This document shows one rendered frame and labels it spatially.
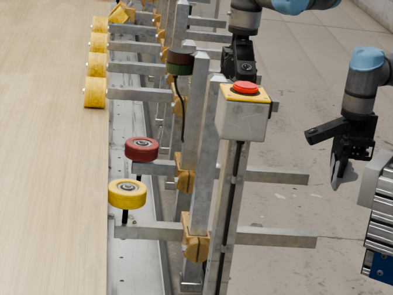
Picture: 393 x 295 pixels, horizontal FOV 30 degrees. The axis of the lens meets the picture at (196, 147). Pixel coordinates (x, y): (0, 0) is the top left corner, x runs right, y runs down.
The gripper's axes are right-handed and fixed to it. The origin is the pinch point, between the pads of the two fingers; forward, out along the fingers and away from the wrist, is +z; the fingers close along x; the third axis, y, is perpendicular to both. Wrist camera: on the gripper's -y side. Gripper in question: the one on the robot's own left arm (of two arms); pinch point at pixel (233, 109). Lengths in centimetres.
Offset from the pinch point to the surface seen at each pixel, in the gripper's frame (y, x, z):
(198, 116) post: -10.9, 9.7, -1.4
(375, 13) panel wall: 691, -284, 91
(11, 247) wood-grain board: -57, 45, 9
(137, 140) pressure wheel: -3.5, 22.5, 8.4
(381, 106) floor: 337, -173, 99
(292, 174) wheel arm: -6.3, -15.6, 13.1
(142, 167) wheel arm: -7.0, 20.8, 13.8
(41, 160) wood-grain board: -19.1, 43.4, 8.8
